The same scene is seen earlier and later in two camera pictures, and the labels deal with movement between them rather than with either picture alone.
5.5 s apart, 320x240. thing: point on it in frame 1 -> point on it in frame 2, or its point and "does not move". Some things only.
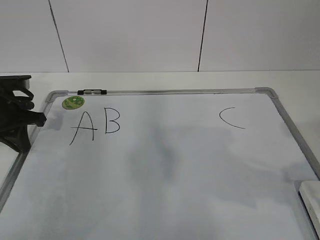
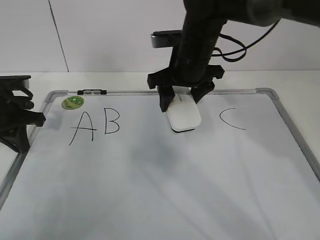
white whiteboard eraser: [310, 193] -> [183, 113]
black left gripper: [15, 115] does not move
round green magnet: [72, 102] does not move
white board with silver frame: [217, 164] does not move
